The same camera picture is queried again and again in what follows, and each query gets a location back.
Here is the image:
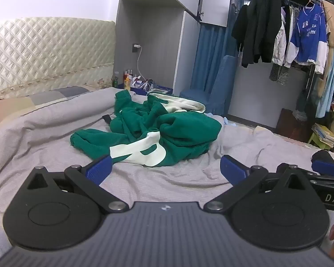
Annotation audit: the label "white hanging jacket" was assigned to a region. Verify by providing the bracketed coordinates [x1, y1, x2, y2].
[271, 19, 298, 67]

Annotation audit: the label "cream quilted headboard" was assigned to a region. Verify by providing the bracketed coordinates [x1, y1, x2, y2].
[0, 17, 116, 98]

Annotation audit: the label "crumpled white plastic bag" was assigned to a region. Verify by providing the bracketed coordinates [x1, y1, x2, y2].
[292, 110, 307, 122]

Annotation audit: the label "stack of books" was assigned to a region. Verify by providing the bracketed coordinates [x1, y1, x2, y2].
[312, 122, 334, 146]

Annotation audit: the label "blue and white jersey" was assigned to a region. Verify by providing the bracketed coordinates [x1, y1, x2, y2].
[284, 4, 329, 74]

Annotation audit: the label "grey duvet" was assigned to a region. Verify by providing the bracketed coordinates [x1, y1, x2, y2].
[0, 87, 334, 259]

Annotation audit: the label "light blue cloth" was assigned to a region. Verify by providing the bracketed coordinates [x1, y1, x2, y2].
[204, 113, 229, 126]

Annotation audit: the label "dark brown stool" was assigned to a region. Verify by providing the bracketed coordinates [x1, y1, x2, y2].
[275, 108, 316, 144]

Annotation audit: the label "black hanging jacket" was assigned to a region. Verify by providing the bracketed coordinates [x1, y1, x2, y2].
[231, 4, 254, 53]

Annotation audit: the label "striped hanging garment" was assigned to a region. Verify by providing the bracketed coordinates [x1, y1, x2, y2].
[269, 63, 291, 85]

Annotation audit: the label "green plastic stool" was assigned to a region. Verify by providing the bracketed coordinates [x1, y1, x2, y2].
[308, 132, 334, 150]

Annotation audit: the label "blue curtain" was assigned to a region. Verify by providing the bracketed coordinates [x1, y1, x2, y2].
[193, 0, 252, 98]

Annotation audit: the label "hanging blue jeans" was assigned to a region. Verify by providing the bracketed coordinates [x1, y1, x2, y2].
[296, 69, 310, 120]

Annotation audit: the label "blue covered chair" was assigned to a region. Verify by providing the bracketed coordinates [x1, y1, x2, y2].
[179, 55, 237, 117]

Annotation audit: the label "black hanging coat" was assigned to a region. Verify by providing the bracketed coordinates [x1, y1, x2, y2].
[241, 0, 283, 68]

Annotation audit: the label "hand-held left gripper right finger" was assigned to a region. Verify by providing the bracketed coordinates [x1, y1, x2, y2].
[205, 155, 314, 212]

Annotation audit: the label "green hoodie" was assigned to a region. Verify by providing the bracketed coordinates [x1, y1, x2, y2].
[70, 89, 222, 168]

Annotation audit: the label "white charging cable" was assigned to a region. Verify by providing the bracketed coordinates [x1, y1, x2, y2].
[136, 49, 153, 89]

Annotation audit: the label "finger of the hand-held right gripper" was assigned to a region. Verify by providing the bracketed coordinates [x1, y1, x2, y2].
[312, 161, 334, 178]
[311, 150, 334, 162]

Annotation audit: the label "patchwork pillow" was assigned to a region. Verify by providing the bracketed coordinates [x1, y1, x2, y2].
[0, 86, 92, 135]

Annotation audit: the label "light blue hanging garment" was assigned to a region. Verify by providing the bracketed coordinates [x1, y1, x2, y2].
[316, 11, 334, 119]

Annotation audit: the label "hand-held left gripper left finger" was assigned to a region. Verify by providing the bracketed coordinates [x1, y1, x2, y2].
[26, 155, 129, 213]

